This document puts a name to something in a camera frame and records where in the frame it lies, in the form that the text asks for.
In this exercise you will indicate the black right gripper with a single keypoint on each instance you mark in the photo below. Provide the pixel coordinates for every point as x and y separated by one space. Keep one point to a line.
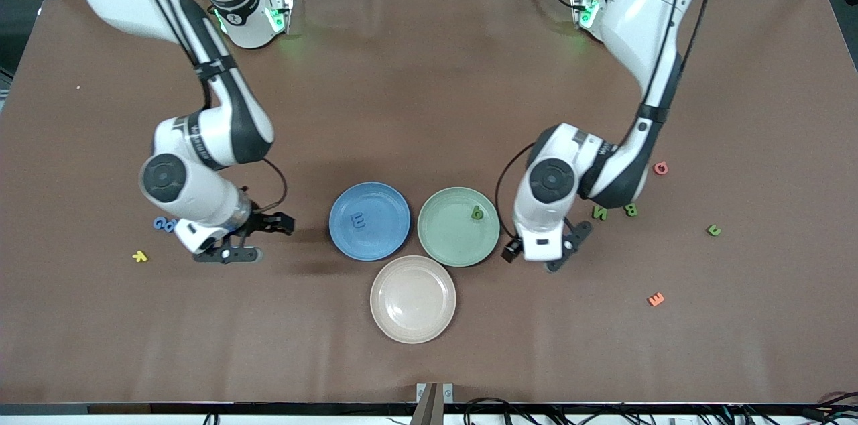
263 221

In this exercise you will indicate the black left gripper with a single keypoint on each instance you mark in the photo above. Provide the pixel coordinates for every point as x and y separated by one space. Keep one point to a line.
512 250

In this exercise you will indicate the green foam letter b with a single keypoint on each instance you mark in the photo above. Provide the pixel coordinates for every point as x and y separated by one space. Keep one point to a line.
631 210
473 213

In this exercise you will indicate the blue foam letter m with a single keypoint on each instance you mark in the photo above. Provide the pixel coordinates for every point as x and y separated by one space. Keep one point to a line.
354 220

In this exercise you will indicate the green foam letter N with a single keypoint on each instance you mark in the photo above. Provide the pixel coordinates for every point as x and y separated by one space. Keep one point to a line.
600 213

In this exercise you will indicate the blue foam letter a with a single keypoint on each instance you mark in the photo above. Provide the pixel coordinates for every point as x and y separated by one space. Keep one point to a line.
171 228

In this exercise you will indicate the blue foam letter G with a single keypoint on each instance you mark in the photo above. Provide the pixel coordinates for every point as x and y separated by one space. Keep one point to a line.
155 222

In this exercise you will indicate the green foam letter u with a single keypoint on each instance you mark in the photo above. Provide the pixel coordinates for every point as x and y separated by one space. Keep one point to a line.
710 231

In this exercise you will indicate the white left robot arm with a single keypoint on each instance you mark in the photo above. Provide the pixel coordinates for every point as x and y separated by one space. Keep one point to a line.
637 9

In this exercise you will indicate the green plate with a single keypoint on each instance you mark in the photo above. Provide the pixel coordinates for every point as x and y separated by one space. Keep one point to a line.
449 237

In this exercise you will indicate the blue plate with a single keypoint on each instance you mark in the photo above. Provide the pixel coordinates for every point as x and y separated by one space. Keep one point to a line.
385 237

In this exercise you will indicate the beige pink plate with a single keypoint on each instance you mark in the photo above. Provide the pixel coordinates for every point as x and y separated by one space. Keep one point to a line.
413 301

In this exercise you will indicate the yellow foam letter k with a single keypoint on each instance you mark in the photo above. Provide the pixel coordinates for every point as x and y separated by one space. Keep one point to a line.
139 256

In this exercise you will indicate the orange foam letter E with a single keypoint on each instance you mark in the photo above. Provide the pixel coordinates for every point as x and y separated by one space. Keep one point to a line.
654 301

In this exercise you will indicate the brown table cover sheet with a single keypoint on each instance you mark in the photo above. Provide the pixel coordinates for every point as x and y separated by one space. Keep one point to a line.
429 110

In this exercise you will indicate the pink foam letter G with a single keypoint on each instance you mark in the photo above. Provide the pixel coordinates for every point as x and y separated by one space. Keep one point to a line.
656 169

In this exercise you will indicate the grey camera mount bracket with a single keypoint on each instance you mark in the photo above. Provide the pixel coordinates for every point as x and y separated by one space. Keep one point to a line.
434 405

